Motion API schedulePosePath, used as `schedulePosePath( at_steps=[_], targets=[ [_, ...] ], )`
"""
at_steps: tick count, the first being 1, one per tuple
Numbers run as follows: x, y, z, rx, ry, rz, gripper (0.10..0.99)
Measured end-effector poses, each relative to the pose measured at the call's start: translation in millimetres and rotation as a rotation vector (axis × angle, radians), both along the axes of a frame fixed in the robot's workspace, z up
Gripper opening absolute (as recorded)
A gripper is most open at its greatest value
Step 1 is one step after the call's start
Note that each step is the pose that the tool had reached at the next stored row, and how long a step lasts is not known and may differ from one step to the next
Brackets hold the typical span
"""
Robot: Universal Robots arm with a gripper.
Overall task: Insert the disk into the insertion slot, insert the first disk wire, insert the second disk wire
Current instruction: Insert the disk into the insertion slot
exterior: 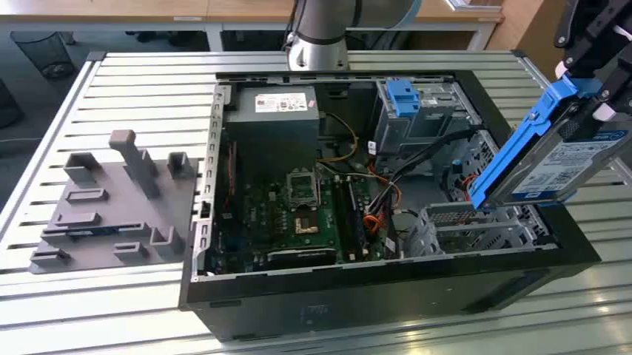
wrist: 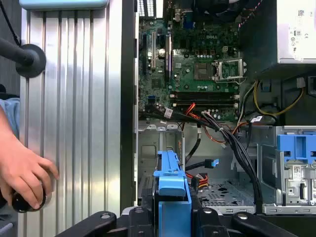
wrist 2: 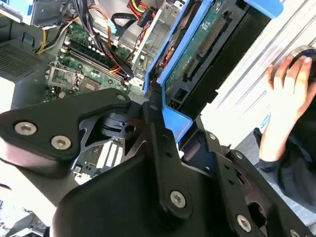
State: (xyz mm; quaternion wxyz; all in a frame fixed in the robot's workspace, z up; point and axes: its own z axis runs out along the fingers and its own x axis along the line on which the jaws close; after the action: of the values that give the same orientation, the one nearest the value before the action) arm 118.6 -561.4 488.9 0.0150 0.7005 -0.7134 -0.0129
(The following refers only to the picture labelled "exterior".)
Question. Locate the green motherboard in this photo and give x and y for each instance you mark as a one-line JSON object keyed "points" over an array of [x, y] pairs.
{"points": [[263, 222]]}

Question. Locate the round grey speaker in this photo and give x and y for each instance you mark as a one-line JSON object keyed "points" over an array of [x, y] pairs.
{"points": [[408, 222]]}

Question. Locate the metal disk bay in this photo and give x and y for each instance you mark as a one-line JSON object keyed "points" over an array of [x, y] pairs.
{"points": [[459, 214]]}

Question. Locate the CPU socket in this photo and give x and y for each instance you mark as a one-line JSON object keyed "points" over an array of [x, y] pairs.
{"points": [[307, 225]]}

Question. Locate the blue drive latch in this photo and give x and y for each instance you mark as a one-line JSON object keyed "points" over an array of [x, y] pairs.
{"points": [[408, 107], [400, 90]]}

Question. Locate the wooden cabinet panel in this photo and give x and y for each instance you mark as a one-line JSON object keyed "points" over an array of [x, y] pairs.
{"points": [[523, 33]]}

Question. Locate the hard disk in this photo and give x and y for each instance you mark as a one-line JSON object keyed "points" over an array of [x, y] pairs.
{"points": [[558, 162]]}

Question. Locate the grey parts rack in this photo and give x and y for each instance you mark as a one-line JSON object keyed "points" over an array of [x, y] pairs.
{"points": [[109, 207]]}

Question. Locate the metal drive cage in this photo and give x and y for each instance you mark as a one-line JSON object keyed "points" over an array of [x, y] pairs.
{"points": [[426, 125]]}

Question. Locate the grey power supply unit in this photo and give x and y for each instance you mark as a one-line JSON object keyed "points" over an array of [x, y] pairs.
{"points": [[272, 140]]}

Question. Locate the wooden desk white frame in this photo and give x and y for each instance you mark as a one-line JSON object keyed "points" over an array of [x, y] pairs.
{"points": [[124, 9]]}

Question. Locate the black RAM slot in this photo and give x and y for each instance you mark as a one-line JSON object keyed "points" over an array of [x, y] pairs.
{"points": [[357, 222], [340, 222]]}

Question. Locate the dark round bin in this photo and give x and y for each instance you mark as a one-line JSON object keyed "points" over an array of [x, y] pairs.
{"points": [[7, 107]]}

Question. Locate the black PC case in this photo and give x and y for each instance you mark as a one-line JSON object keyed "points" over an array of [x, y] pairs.
{"points": [[345, 307]]}

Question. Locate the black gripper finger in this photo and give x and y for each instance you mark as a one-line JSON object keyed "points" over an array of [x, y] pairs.
{"points": [[587, 29], [615, 74]]}

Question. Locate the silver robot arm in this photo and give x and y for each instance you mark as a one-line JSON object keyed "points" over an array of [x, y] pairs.
{"points": [[321, 22]]}

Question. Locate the black mesh waste bin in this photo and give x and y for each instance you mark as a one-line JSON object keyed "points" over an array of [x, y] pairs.
{"points": [[42, 51]]}

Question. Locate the black graphics card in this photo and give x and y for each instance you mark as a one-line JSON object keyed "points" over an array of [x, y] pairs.
{"points": [[301, 259]]}

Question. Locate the RAM stick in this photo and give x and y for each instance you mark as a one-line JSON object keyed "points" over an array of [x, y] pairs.
{"points": [[85, 233]]}

